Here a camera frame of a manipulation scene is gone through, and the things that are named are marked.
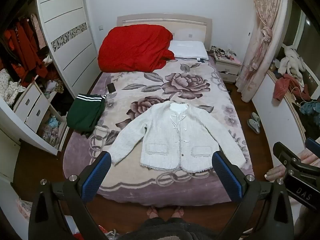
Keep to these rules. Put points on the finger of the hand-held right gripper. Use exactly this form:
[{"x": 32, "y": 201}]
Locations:
[
  {"x": 285, "y": 152},
  {"x": 312, "y": 143}
]

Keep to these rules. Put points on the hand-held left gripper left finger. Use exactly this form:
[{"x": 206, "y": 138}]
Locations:
[{"x": 100, "y": 170}]

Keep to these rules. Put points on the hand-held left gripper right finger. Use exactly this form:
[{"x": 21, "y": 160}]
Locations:
[{"x": 226, "y": 172}]

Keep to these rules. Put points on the white fuzzy jacket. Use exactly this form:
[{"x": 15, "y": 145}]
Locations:
[{"x": 175, "y": 140}]

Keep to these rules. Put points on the hanging red clothes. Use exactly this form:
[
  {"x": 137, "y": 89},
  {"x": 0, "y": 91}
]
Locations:
[{"x": 25, "y": 47}]

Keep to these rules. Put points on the person's right hand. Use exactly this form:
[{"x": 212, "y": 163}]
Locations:
[{"x": 275, "y": 173}]

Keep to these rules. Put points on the teal cloth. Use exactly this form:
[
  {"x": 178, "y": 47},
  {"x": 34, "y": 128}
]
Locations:
[{"x": 310, "y": 108}]

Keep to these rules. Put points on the grey slipper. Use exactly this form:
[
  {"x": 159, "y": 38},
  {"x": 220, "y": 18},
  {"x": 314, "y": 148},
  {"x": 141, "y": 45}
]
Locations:
[
  {"x": 253, "y": 126},
  {"x": 256, "y": 118}
]

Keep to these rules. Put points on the green pants with white stripes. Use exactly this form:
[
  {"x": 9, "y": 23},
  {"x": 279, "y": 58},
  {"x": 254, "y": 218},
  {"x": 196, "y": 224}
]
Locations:
[{"x": 85, "y": 112}]

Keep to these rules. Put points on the person's right foot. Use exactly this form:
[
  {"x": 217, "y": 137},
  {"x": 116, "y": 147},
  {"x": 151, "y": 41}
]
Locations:
[{"x": 178, "y": 211}]

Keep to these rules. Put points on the person's foot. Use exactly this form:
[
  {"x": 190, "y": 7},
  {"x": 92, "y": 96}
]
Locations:
[
  {"x": 153, "y": 211},
  {"x": 178, "y": 211}
]

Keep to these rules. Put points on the pink padded garment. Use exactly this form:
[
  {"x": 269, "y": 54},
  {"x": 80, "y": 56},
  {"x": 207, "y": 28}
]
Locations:
[{"x": 283, "y": 86}]

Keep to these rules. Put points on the person's left foot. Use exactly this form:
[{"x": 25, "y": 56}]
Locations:
[{"x": 153, "y": 211}]

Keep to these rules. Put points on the black phone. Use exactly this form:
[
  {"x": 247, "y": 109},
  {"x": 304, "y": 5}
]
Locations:
[{"x": 111, "y": 88}]

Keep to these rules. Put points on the white plush garment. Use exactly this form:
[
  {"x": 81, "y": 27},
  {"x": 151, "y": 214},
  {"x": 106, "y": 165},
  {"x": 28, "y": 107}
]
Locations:
[{"x": 291, "y": 61}]

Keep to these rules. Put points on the white drawer unit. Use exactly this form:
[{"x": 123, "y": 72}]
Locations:
[{"x": 32, "y": 106}]

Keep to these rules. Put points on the white nightstand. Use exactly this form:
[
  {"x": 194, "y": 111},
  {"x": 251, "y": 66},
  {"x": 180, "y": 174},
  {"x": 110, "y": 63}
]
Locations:
[{"x": 227, "y": 67}]

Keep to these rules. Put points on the floral plush blanket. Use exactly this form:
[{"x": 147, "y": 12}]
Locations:
[{"x": 160, "y": 85}]

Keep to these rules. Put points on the pink floral curtain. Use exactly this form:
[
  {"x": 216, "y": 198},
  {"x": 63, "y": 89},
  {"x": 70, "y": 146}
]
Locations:
[{"x": 260, "y": 42}]

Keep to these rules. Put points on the clutter on nightstand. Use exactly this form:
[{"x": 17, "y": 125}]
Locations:
[{"x": 222, "y": 52}]

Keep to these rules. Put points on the floral white cloth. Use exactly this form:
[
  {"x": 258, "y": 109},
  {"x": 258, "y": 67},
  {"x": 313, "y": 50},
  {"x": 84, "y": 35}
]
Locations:
[{"x": 8, "y": 86}]

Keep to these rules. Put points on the red quilt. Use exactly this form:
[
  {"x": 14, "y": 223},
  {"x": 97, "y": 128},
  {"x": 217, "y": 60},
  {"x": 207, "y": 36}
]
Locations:
[{"x": 135, "y": 48}]

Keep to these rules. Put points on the white pillow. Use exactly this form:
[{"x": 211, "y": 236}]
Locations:
[{"x": 188, "y": 49}]

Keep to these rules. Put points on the white wardrobe sliding door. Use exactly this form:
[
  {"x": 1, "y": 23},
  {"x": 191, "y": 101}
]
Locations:
[{"x": 65, "y": 32}]

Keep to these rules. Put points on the beige bed headboard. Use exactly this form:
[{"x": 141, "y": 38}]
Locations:
[{"x": 190, "y": 27}]

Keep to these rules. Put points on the white wardrobe frame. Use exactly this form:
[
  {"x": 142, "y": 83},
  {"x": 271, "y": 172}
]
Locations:
[{"x": 15, "y": 140}]

